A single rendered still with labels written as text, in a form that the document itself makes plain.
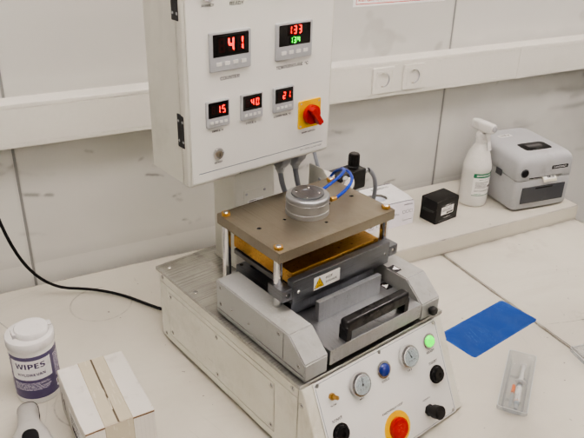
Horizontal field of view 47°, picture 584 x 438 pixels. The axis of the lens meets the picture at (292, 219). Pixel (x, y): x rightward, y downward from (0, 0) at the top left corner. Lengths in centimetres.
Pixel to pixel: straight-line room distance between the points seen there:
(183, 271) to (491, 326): 70
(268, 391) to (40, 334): 43
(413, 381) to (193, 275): 47
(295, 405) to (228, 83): 55
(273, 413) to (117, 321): 51
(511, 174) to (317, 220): 94
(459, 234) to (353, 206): 67
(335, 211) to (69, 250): 77
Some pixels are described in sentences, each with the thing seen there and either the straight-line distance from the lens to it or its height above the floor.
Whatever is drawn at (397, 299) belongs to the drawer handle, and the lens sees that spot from 118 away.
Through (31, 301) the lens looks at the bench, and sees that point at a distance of 170.
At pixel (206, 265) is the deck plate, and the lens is 141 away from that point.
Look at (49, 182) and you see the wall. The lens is 167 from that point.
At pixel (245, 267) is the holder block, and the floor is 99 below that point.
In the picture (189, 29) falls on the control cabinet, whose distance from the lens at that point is 113.
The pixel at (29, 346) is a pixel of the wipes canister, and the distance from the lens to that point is 132.
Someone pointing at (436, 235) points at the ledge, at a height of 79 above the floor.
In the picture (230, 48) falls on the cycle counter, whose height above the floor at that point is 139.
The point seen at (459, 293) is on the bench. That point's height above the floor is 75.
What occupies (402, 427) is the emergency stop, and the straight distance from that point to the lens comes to 125.
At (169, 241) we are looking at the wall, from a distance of 181.
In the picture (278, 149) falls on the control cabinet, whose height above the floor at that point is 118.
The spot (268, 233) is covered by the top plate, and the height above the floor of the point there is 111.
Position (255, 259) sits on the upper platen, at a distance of 121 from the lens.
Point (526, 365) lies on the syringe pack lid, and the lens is 149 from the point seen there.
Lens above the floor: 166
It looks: 27 degrees down
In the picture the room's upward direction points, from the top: 2 degrees clockwise
